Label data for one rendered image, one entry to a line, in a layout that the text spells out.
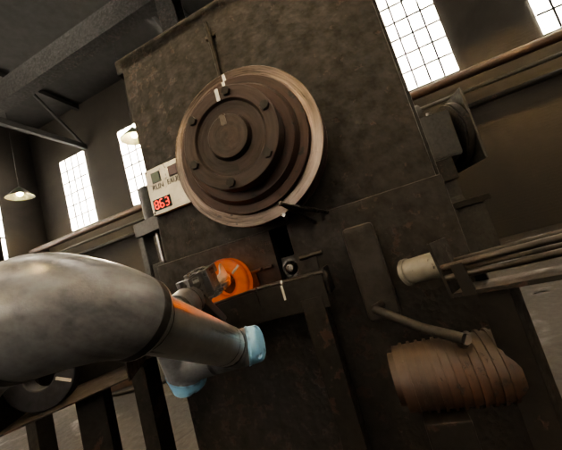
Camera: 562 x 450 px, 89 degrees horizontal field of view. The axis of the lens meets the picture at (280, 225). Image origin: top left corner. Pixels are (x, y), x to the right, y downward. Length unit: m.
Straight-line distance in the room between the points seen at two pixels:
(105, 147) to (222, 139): 10.22
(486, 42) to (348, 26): 7.19
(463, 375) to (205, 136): 0.78
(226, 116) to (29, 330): 0.64
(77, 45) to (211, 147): 5.76
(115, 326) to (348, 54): 0.96
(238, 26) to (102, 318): 1.10
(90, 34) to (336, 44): 5.53
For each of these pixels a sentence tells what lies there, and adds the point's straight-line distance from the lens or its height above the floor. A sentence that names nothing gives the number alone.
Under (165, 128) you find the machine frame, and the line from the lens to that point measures 1.25.
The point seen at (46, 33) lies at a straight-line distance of 10.11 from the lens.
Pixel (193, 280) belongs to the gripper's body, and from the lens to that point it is 0.75.
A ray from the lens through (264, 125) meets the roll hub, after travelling 0.77.
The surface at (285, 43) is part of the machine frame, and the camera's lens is 1.14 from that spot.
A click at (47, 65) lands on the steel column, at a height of 5.07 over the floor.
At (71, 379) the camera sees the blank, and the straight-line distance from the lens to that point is 0.86.
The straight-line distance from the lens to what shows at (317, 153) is 0.79.
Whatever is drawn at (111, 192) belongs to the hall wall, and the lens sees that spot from 10.50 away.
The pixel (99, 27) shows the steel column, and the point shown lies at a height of 5.12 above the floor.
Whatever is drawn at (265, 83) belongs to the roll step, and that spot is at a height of 1.25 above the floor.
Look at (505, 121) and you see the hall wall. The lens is 7.64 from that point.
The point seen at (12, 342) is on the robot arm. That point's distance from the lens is 0.32.
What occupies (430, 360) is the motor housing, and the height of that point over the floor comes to 0.51.
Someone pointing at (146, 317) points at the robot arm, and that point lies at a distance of 0.34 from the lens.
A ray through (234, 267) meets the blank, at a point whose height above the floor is 0.79.
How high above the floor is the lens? 0.77
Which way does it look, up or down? 7 degrees up
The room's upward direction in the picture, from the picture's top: 16 degrees counter-clockwise
